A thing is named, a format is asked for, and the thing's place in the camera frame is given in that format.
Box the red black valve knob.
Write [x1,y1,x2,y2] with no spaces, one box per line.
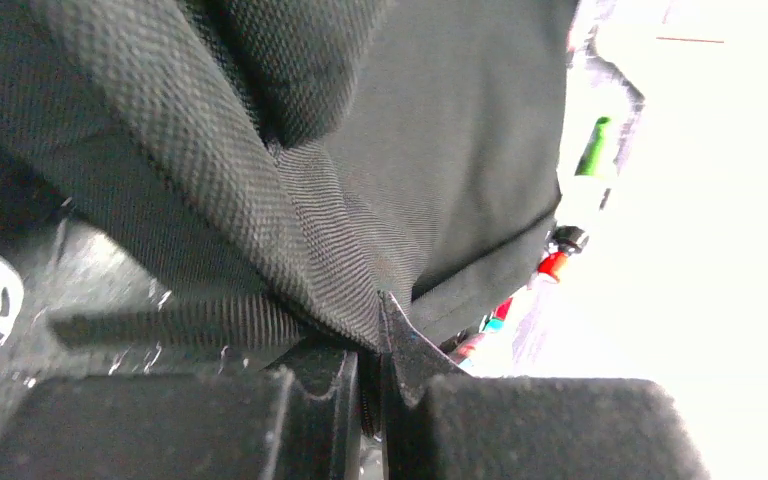
[537,225,590,283]

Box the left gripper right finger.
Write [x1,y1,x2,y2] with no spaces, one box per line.
[379,294,709,479]

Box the black student backpack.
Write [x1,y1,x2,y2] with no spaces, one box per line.
[0,1,576,350]

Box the green white pipe fitting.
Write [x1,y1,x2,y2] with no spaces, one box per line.
[574,116,613,177]

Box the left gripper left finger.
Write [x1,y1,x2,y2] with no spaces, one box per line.
[0,348,361,479]

